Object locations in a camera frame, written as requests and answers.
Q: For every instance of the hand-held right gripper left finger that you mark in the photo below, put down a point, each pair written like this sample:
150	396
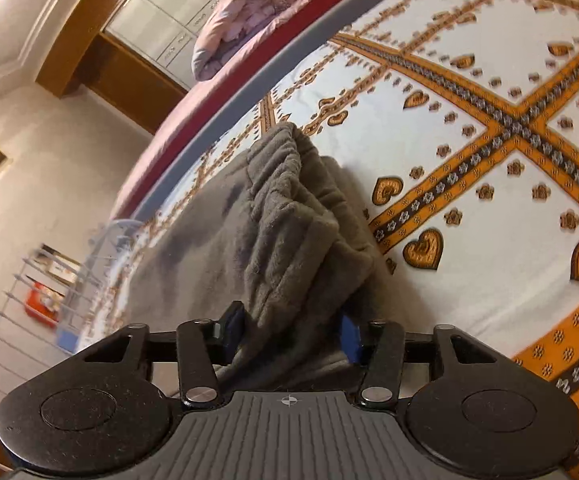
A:
234	334

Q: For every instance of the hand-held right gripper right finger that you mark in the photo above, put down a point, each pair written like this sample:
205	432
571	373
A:
349	342

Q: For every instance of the grey fleece pants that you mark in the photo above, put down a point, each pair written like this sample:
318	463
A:
279	230

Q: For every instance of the blue box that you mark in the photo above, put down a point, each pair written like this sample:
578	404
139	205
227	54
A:
68	341

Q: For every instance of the white orange patterned bed sheet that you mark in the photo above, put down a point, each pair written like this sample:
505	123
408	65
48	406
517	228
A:
444	185

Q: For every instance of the red box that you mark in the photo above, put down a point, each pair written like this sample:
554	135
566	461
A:
42	302

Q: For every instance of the bed with pink red mattress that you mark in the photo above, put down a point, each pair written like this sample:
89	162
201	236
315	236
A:
189	115

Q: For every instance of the pink grey quilt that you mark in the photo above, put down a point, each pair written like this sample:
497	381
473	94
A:
234	30

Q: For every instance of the white wardrobe with wooden frame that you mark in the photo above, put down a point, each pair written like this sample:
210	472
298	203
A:
134	40

